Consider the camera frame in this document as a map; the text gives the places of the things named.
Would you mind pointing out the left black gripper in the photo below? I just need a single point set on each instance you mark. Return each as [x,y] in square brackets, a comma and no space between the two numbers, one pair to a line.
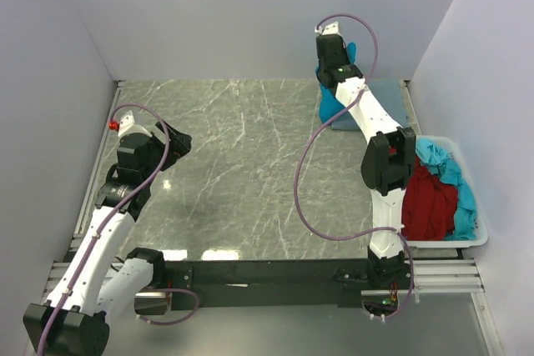
[178,145]

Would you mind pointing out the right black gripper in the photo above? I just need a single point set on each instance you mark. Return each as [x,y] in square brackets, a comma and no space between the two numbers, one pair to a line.
[343,52]

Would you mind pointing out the teal blue t-shirt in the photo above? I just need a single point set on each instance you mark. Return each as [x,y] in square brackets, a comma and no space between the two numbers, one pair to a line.
[329,106]

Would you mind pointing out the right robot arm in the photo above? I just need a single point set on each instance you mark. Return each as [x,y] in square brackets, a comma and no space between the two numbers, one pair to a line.
[388,162]

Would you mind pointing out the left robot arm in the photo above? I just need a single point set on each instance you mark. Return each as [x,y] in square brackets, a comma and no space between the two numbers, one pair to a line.
[76,317]

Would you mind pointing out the folded grey-blue t-shirt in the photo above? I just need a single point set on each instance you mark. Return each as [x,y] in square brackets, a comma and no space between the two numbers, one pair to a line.
[389,95]

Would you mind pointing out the light blue t-shirt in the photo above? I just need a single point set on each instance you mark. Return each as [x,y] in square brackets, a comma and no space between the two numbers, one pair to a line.
[454,181]

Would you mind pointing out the red t-shirt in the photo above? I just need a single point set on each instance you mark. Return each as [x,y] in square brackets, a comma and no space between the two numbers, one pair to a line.
[428,207]

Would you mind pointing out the black mounting beam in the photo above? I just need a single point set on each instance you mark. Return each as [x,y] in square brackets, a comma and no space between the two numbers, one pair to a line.
[264,283]

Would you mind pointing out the white plastic laundry basket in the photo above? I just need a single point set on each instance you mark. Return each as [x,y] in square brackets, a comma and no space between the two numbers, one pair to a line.
[475,231]

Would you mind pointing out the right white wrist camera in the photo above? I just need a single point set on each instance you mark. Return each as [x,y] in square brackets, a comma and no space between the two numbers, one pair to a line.
[328,29]

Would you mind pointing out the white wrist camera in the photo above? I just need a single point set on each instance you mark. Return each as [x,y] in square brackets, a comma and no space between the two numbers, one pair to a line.
[328,29]
[128,124]

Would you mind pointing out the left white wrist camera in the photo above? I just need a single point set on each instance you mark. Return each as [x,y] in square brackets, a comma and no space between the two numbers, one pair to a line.
[128,124]

